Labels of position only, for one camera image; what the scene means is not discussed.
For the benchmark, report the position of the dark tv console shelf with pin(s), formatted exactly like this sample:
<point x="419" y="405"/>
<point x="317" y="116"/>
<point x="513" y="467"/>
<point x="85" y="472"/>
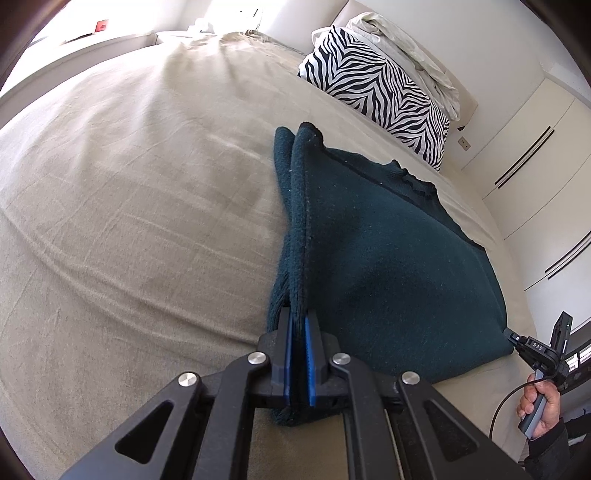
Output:
<point x="579" y="368"/>

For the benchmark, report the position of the beige bed sheet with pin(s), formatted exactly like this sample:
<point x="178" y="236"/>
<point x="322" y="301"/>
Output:
<point x="141" y="226"/>

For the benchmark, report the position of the wall power socket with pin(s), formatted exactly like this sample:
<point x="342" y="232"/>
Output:
<point x="464" y="143"/>

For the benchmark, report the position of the white wardrobe with black handles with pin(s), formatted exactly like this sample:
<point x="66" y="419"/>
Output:
<point x="534" y="177"/>

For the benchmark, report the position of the dark teal knit sweater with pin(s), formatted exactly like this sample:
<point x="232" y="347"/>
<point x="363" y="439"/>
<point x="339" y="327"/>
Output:
<point x="371" y="250"/>

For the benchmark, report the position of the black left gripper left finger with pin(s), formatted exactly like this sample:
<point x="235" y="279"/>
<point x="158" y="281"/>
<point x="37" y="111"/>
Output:
<point x="196" y="427"/>

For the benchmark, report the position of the zebra print pillow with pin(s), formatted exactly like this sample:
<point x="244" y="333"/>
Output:
<point x="347" y="67"/>

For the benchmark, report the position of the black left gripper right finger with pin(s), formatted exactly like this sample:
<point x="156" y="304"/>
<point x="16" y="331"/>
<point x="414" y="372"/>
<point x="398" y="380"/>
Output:
<point x="397" y="427"/>

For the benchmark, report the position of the small red object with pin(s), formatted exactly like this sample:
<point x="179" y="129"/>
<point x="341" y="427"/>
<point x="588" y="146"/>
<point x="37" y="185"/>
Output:
<point x="100" y="26"/>

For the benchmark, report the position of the crumpled white duvet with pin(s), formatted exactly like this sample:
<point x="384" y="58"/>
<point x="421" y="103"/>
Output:
<point x="400" y="46"/>

